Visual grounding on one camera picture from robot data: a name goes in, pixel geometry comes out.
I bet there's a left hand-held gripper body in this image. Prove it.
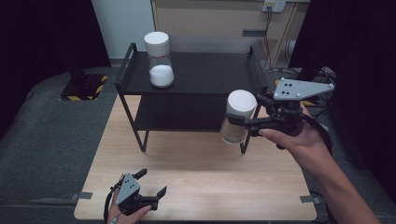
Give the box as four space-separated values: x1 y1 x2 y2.
115 173 159 217

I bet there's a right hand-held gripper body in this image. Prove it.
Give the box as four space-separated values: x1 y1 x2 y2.
247 77 336 138

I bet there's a jar of beige powder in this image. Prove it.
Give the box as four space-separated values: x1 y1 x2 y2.
219 89 259 146

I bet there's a black two-tier shelf rack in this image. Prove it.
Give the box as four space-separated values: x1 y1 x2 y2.
114 42 269 155

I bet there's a jar of white powder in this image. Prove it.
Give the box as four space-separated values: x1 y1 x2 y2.
143 31 176 90

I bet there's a person's left hand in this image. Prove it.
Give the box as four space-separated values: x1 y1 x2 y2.
106 173 153 224

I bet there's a person's right hand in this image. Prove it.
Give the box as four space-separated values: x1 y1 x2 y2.
258 102 332 171

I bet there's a grey tape strip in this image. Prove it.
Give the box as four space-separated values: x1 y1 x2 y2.
299 194 322 205
70 191 93 201

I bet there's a dark curtain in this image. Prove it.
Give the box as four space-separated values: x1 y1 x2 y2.
288 0 396 195
0 0 112 142

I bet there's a wooden cabinet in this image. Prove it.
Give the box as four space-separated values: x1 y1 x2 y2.
150 0 311 70

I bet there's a left hand-held gripper cable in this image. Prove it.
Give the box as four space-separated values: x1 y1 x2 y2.
103 182 123 224

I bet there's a hand-held gripper cable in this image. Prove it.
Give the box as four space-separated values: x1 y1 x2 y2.
103 182 123 224
300 112 334 157

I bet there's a black cable on floor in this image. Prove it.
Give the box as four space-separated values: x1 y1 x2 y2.
312 105 330 120

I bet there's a bundle of cables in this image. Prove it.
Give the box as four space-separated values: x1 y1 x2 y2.
314 65 338 85

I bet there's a right hand-held gripper cable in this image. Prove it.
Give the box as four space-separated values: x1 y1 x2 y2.
300 112 334 157

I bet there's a black cable from wall socket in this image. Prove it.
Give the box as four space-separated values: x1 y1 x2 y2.
262 10 274 72

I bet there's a white wall socket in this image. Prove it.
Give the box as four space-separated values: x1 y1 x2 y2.
261 0 287 14

